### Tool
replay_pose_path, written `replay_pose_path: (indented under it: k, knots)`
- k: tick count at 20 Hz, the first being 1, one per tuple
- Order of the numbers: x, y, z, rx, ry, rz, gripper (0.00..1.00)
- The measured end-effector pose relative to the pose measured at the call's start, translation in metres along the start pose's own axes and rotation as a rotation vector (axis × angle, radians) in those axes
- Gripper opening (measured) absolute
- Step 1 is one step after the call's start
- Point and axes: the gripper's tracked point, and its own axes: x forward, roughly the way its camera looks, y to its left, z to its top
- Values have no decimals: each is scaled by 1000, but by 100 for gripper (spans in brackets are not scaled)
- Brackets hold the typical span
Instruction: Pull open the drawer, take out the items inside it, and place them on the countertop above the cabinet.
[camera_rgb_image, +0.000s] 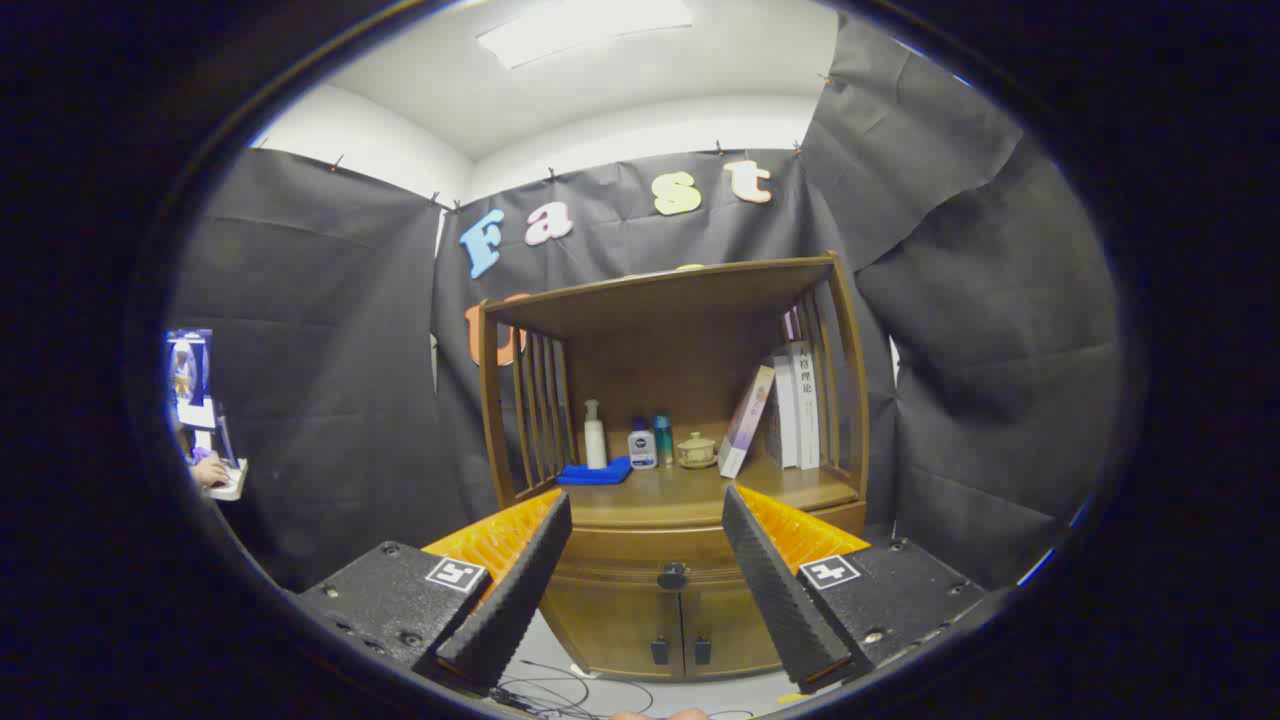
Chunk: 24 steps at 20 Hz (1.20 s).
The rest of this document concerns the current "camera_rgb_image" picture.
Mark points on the computer monitor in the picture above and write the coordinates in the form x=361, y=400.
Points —
x=188, y=375

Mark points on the purple cover book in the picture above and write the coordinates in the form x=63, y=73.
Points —
x=745, y=420

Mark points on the wooden drawer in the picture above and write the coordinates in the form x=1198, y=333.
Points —
x=640, y=550

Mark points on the teal bottle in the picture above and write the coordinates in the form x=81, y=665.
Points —
x=663, y=442

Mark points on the white bottle with blue cap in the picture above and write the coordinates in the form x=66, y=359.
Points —
x=641, y=452

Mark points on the wooden countertop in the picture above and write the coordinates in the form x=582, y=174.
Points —
x=690, y=492

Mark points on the white pump bottle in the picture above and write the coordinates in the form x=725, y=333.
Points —
x=595, y=440

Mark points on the beige lidded tea cup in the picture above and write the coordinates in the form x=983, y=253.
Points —
x=697, y=448

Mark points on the blue folded cloth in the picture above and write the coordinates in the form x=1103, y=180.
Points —
x=595, y=473

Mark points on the beige saucer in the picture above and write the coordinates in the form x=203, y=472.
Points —
x=697, y=464

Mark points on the wooden cabinet door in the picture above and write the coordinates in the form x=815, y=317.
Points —
x=620, y=630
x=725, y=630

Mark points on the black backdrop cloth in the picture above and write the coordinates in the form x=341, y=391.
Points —
x=330, y=350

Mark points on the white book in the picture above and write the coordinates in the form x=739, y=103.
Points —
x=806, y=405

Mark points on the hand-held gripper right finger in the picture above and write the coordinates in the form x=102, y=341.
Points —
x=770, y=580

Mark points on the wooden cabinet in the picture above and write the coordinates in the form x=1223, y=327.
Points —
x=680, y=350

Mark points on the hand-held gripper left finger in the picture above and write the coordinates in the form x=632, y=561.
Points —
x=520, y=580

